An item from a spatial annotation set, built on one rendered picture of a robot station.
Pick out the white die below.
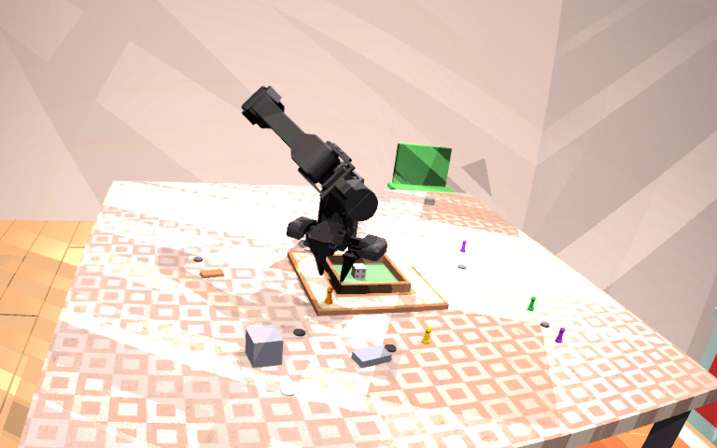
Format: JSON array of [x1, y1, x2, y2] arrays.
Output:
[[351, 264, 367, 279]]

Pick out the tan flat square frame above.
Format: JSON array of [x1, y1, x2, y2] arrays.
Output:
[[288, 251, 449, 316]]

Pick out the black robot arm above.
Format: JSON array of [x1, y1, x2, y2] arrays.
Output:
[[241, 86, 378, 257]]

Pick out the orange flat bar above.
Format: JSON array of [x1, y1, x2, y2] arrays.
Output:
[[200, 269, 224, 278]]

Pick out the yellow game pawn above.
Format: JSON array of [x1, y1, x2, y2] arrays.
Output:
[[422, 327, 432, 344]]

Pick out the white rectangular block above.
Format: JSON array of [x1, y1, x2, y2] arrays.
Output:
[[351, 344, 392, 369]]

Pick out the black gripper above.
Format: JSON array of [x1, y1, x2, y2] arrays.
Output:
[[287, 201, 387, 283]]

